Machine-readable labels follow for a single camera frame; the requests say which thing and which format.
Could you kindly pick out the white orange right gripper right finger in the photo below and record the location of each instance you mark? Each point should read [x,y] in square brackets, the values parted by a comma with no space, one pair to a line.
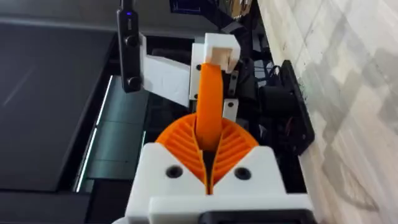
[248,161]

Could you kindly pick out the dark screen with blue lines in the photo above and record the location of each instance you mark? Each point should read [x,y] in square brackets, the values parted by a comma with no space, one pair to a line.
[186,6]

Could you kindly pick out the white orange right gripper left finger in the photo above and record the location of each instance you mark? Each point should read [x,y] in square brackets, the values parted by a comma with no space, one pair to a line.
[161,161]

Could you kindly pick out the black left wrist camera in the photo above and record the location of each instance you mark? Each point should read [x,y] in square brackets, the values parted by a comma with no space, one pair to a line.
[129,49]

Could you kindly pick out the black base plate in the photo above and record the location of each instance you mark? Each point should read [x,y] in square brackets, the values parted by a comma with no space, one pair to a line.
[303,124]

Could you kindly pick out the brown cardboard box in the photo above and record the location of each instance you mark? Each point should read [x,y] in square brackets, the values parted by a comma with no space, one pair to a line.
[241,7]

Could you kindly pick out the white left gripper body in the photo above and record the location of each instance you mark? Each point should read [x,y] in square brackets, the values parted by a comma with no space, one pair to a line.
[166,79]

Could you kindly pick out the finger of the bare white left gripper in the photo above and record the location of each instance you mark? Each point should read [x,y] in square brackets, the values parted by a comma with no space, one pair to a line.
[230,109]

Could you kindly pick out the grey shelf with shiny strips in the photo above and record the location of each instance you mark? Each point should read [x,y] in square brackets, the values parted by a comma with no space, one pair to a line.
[121,140]

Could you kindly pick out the finger of the white orange left gripper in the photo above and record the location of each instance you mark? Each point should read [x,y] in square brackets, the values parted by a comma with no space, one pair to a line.
[210,102]

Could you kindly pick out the dark flat panel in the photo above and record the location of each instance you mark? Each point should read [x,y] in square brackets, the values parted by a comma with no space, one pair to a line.
[46,102]

